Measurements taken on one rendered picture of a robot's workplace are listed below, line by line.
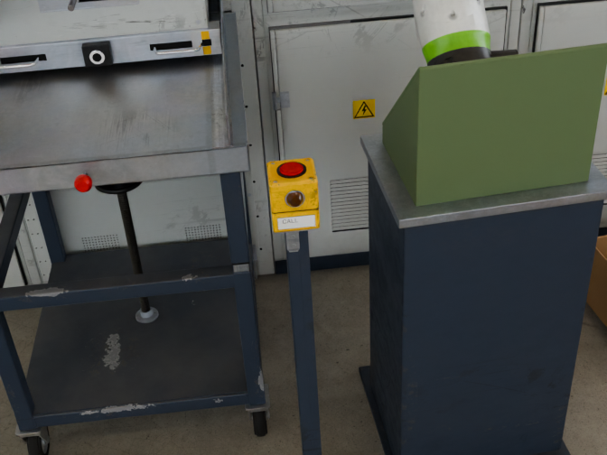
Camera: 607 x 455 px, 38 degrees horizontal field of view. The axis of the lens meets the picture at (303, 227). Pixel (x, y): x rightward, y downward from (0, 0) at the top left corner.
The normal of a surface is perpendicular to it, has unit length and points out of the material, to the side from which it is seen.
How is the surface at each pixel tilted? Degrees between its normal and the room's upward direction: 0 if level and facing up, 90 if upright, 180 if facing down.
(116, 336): 0
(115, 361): 0
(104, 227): 90
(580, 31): 90
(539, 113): 90
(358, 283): 0
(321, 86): 90
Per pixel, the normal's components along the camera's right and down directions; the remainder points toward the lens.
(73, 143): -0.05, -0.81
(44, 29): 0.10, 0.57
